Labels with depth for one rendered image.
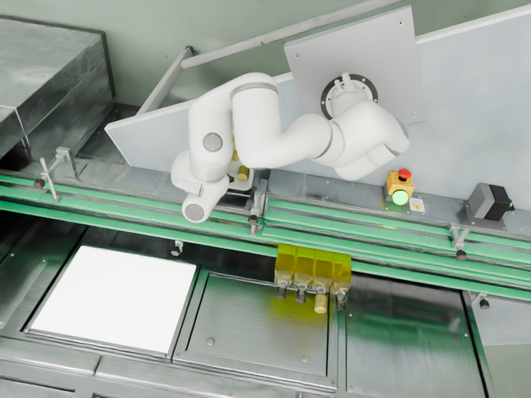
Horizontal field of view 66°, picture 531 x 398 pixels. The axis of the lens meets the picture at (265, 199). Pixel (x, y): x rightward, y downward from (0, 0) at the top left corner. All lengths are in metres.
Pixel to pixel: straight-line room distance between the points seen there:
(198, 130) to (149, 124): 0.62
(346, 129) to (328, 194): 0.53
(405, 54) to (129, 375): 1.11
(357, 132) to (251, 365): 0.73
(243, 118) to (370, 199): 0.71
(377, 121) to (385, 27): 0.37
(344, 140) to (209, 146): 0.26
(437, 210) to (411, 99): 0.38
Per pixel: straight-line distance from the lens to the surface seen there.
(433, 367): 1.43
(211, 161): 0.76
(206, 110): 0.78
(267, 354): 1.26
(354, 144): 0.80
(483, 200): 1.39
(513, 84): 1.28
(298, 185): 1.30
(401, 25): 1.12
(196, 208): 1.05
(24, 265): 1.59
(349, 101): 1.07
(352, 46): 1.12
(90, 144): 2.01
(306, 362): 1.27
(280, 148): 0.68
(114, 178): 1.47
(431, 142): 1.32
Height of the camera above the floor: 1.81
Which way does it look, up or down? 47 degrees down
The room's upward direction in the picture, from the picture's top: 168 degrees counter-clockwise
